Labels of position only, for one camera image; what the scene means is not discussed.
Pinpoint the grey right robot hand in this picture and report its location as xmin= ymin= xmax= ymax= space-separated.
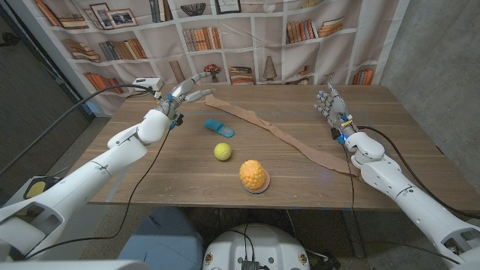
xmin=313 ymin=82 xmax=359 ymax=138

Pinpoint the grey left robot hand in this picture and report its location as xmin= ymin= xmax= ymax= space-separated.
xmin=155 ymin=72 xmax=218 ymax=121

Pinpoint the blue plastic brush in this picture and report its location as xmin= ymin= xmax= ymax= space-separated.
xmin=203 ymin=118 xmax=236 ymax=139

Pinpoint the beige nylon stocking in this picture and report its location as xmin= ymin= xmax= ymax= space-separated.
xmin=203 ymin=94 xmax=363 ymax=179

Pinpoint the yellow tennis ball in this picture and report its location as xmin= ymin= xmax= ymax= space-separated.
xmin=214 ymin=142 xmax=233 ymax=162

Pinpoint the yellow toy pineapple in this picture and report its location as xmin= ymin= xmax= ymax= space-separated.
xmin=239 ymin=159 xmax=266 ymax=191

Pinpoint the white power strip box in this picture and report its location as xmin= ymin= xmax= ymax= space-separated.
xmin=132 ymin=77 xmax=164 ymax=92

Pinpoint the printed bookshelf backdrop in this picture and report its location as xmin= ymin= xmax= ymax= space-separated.
xmin=31 ymin=0 xmax=410 ymax=116

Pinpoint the grey table leg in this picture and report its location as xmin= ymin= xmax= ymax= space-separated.
xmin=340 ymin=209 xmax=365 ymax=259

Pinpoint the black floor adapter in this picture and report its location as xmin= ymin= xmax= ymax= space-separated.
xmin=305 ymin=249 xmax=342 ymax=270

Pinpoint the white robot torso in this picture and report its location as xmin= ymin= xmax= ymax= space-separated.
xmin=202 ymin=223 xmax=311 ymax=270

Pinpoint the yellow and black pad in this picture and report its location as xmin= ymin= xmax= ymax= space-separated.
xmin=22 ymin=175 xmax=63 ymax=200

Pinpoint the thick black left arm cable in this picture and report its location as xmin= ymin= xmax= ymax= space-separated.
xmin=0 ymin=83 xmax=155 ymax=177

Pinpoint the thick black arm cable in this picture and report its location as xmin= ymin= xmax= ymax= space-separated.
xmin=355 ymin=125 xmax=480 ymax=221
xmin=0 ymin=83 xmax=155 ymax=177

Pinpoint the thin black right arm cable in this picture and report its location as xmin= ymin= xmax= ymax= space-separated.
xmin=340 ymin=142 xmax=357 ymax=215

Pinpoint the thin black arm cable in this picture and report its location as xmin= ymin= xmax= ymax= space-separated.
xmin=22 ymin=127 xmax=173 ymax=261
xmin=340 ymin=142 xmax=357 ymax=215

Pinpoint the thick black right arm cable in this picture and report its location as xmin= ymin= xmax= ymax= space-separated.
xmin=355 ymin=125 xmax=480 ymax=221

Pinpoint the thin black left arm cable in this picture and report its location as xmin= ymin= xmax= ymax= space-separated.
xmin=22 ymin=127 xmax=173 ymax=261

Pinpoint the black torso cable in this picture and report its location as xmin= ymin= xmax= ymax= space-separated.
xmin=224 ymin=223 xmax=257 ymax=263

